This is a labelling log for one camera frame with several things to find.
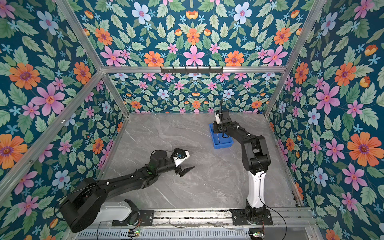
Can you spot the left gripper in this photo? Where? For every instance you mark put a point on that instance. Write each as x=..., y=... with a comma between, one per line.
x=179, y=171

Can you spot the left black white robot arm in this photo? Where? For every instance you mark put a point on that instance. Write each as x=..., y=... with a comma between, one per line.
x=90, y=201

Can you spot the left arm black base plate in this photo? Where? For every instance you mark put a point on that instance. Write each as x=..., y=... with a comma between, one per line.
x=141, y=217

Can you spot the small green circuit board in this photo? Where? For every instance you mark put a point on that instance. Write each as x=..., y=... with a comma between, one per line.
x=133, y=233

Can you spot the black bracket on top bar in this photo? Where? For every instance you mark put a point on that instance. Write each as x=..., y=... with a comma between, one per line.
x=189, y=70

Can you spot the aluminium front mounting rail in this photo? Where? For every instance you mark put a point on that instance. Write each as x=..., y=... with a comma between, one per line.
x=282, y=217

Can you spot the blue plastic bin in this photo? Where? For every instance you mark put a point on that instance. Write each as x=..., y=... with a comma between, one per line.
x=226, y=142

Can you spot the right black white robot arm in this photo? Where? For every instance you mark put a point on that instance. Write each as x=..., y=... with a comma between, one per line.
x=255, y=158

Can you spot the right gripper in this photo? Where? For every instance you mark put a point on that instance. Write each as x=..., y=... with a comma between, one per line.
x=215, y=127

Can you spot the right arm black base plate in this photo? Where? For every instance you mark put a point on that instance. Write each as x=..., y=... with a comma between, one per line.
x=251, y=217

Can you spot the white vented cable duct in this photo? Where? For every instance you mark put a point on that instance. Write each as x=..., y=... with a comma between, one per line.
x=165, y=234

